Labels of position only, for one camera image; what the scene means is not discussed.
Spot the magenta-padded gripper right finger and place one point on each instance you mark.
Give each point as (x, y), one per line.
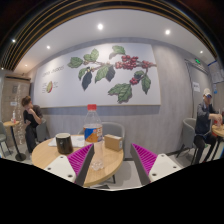
(163, 164)

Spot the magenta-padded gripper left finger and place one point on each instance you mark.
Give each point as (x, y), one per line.
(60, 165)

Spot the clear red-capped drink bottle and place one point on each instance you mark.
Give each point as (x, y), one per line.
(93, 133)

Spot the dark mug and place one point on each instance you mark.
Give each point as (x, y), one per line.
(64, 144)

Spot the grey upholstered chair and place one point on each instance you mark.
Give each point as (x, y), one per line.
(115, 128)
(188, 131)
(2, 135)
(41, 131)

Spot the person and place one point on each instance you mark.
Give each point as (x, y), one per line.
(203, 123)
(31, 120)

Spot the small round wooden table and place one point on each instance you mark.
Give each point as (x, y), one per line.
(11, 124)

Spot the small clear bottle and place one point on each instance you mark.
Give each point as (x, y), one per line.
(13, 117)

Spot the green exit sign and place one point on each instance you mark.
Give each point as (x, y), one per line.
(197, 61)

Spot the round ceiling lights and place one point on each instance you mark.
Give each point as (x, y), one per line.
(100, 26)

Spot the coffee plant wall mural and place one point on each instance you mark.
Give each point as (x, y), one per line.
(66, 90)

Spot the white wall notice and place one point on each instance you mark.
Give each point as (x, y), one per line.
(196, 87)

